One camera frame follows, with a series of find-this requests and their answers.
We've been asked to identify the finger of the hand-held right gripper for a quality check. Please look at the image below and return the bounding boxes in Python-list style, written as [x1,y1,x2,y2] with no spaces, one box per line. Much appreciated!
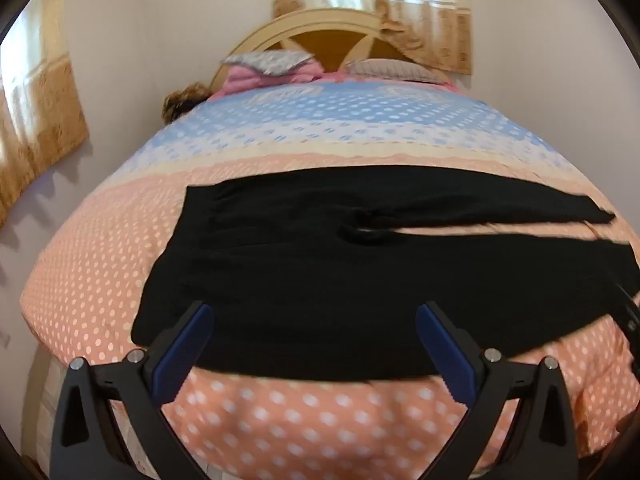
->
[611,280,640,378]

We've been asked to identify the grey patterned pillow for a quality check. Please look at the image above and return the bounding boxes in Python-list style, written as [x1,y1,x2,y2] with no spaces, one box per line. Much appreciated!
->
[221,51,311,75]

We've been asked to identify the striped pillow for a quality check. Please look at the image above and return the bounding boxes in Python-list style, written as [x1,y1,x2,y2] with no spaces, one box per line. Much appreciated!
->
[345,58,453,84]

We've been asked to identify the polka dot bedspread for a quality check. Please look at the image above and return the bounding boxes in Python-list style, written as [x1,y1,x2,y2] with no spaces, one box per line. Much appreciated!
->
[20,80,640,480]

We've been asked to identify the cream wooden headboard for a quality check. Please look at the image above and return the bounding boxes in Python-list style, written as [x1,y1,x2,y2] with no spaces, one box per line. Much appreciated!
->
[209,10,466,92]

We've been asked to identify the golden patterned curtain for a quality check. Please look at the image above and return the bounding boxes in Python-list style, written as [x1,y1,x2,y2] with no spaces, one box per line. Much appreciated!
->
[270,0,473,75]
[0,0,91,226]

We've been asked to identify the brown plush toy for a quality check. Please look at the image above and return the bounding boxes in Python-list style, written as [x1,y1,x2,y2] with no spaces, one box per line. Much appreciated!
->
[162,81,213,125]

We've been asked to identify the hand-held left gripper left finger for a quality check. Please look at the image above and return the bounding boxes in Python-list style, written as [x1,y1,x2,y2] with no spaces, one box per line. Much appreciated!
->
[50,301,216,480]

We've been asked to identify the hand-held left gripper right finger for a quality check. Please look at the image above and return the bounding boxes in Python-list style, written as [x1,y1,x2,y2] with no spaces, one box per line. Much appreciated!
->
[415,301,581,480]

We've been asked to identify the black pants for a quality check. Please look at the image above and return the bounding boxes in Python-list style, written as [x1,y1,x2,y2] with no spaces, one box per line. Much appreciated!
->
[131,164,640,382]

